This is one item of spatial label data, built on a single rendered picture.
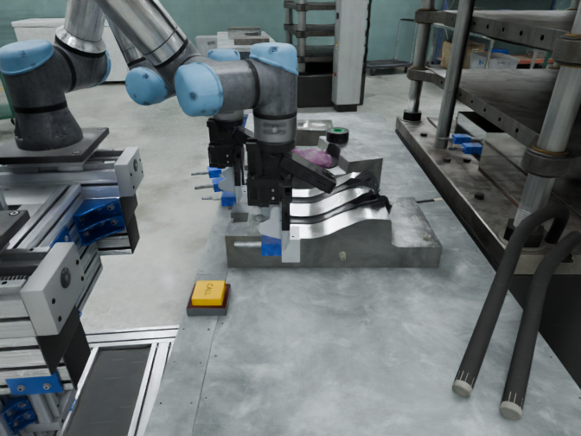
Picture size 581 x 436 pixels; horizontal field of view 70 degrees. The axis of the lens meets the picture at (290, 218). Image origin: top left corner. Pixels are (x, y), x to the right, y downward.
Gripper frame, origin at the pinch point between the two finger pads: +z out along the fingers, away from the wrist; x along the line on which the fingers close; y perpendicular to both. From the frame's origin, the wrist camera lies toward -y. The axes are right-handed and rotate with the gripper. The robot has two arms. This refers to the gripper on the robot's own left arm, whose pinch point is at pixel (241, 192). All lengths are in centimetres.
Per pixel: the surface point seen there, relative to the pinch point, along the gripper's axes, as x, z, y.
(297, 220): 10.1, 2.6, -14.7
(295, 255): 31.7, -1.6, -13.8
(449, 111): -68, -4, -77
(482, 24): -58, -36, -79
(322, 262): 19.2, 8.9, -20.5
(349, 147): -34.1, -0.5, -32.8
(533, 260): 12, 14, -75
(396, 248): 19.2, 5.0, -37.3
